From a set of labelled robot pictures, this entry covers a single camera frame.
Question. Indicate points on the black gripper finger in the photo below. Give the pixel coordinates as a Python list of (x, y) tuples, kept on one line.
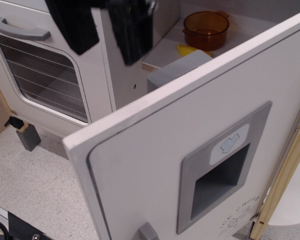
[(132, 24), (75, 21)]

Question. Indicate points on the white toy fridge door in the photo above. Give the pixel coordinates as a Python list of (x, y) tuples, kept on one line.
[(128, 164)]

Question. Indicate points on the yellow toy banana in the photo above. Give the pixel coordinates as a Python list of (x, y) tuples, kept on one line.
[(185, 50)]

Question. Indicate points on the white toy oven door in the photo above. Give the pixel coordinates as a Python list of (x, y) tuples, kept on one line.
[(46, 83)]

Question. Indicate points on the amber transparent plastic pot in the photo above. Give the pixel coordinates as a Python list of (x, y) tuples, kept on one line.
[(206, 30)]

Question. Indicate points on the grey kitchen leg block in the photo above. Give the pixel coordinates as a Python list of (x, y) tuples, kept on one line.
[(29, 138)]

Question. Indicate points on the grey ice dispenser panel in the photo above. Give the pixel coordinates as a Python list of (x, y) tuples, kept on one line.
[(219, 168)]

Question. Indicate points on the grey oven door handle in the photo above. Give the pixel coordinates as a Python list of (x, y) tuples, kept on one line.
[(35, 34)]

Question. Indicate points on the black clamp bracket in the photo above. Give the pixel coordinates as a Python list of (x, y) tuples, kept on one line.
[(15, 122)]

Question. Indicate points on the grey fridge door handle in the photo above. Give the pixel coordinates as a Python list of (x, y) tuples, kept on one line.
[(147, 232)]

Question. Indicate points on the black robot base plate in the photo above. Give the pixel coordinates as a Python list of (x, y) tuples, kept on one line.
[(20, 230)]

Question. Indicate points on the light wooden side post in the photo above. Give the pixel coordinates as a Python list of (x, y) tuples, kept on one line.
[(283, 178)]

